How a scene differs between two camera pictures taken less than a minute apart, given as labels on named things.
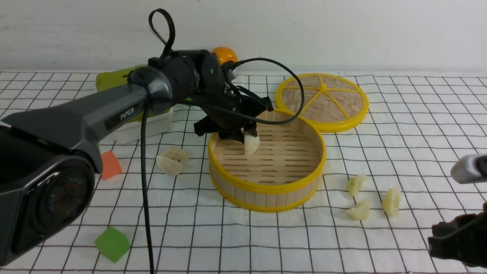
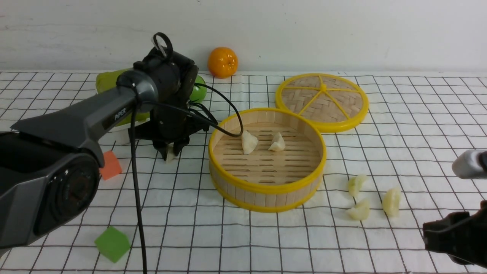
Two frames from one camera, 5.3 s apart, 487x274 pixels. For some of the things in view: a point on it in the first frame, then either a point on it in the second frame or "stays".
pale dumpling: [360, 211] stays
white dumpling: [251, 144] stays
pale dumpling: [354, 184] stays
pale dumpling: [390, 201] stays
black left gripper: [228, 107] to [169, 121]
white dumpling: [168, 166] to [278, 143]
